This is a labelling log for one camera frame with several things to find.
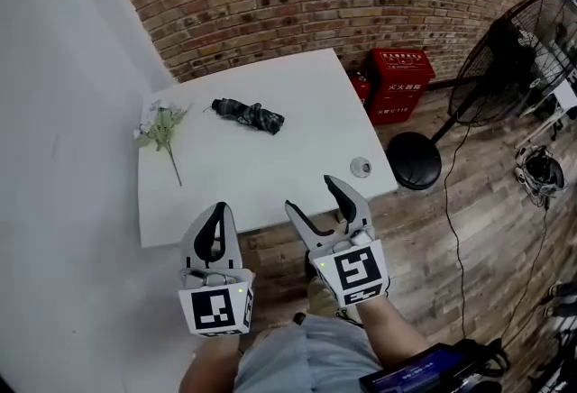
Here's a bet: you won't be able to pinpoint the person's right forearm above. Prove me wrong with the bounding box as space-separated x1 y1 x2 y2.
355 294 429 372

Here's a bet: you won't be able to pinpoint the red fire extinguisher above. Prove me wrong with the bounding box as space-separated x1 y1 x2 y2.
346 70 373 111

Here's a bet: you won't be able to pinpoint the artificial flower bouquet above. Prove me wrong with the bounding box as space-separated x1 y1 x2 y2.
133 100 193 187

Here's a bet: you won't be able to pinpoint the black standing fan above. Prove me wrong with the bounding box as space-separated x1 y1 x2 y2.
386 0 577 191

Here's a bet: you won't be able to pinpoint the red fire equipment box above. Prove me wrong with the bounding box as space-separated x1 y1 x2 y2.
369 47 437 126

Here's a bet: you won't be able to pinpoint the white table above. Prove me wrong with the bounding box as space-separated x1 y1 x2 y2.
137 47 400 249

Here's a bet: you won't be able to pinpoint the dark plaid umbrella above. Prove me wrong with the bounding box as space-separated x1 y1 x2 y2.
202 97 286 136

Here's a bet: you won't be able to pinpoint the black cable bundle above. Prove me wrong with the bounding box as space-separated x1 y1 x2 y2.
454 336 510 383

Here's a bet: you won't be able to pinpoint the person's light blue shirt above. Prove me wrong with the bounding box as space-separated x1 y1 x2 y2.
234 314 384 393

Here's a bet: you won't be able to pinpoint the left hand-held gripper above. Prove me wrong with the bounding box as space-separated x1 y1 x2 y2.
178 201 256 337

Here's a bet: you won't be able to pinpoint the black device with screen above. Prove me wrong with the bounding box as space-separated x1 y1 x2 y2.
358 343 470 393

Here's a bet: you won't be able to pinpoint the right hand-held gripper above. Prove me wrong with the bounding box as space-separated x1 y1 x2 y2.
284 174 390 307

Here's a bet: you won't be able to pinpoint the person's left forearm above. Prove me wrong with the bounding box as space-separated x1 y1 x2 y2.
179 330 243 393

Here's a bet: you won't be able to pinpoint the person's khaki trousers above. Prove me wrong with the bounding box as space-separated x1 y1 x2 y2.
306 276 346 318

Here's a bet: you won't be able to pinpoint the headset on floor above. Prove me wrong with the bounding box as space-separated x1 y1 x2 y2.
515 145 568 210

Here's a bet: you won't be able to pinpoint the grey table cable grommet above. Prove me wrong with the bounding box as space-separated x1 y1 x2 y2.
350 156 373 178

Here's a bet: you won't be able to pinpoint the black floor cable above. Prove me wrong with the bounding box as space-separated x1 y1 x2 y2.
444 124 472 343

